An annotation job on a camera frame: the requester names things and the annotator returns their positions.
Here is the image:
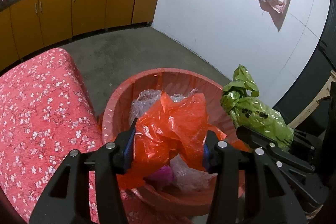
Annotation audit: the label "green plastic bag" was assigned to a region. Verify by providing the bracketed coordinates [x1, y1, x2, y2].
[220, 65, 294, 152]

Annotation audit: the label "red plastic basket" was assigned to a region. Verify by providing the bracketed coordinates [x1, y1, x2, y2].
[100, 68, 247, 217]

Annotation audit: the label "purple plastic bag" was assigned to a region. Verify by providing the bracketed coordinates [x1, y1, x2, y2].
[145, 165, 174, 186]

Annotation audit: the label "large orange plastic bag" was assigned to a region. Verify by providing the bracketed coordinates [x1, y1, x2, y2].
[117, 92, 247, 190]

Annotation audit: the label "clear bubble wrap sheet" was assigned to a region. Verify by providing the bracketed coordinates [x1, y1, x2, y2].
[128, 88, 199, 126]

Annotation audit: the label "white bubble wrap piece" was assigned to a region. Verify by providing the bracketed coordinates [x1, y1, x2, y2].
[170, 155, 217, 193]

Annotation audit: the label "brown lower kitchen cabinets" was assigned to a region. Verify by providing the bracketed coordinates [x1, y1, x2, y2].
[1, 0, 158, 71]

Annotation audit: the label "red floral tablecloth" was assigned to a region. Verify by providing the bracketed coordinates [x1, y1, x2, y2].
[1, 48, 102, 222]

